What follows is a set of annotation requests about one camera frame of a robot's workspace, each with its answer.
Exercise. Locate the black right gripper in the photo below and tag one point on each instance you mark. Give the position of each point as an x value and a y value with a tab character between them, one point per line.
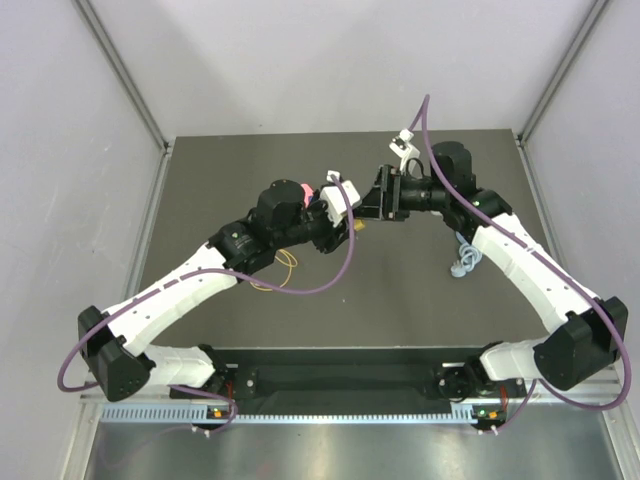
382	201

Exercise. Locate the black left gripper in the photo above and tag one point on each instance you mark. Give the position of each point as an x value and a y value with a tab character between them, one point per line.
333	235

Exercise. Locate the pink triangular power strip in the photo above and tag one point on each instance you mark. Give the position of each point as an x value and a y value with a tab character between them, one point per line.
308	194

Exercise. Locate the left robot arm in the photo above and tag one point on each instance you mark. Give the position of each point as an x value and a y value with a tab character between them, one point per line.
118	343

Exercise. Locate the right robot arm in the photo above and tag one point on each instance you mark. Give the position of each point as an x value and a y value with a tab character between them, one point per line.
578	343

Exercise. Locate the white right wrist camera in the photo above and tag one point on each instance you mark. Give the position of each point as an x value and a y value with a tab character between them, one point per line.
401	145

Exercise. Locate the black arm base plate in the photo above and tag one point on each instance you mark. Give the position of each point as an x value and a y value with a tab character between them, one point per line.
430	373

